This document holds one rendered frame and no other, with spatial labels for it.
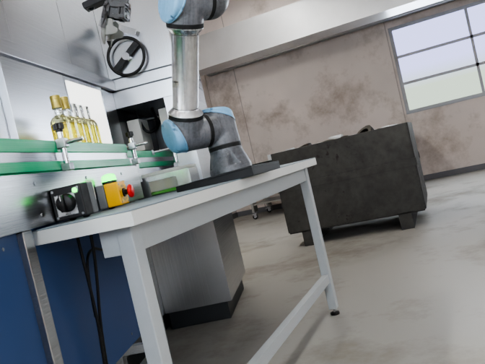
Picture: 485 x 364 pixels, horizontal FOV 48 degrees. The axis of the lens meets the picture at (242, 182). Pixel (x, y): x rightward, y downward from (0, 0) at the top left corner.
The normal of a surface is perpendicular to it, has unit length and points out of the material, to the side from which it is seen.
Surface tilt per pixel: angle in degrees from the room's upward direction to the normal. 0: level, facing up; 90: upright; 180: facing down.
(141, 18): 90
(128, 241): 90
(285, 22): 90
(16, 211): 90
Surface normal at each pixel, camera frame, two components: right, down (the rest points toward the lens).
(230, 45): -0.37, 0.11
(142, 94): -0.11, 0.05
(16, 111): 0.97, -0.22
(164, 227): 0.90, -0.20
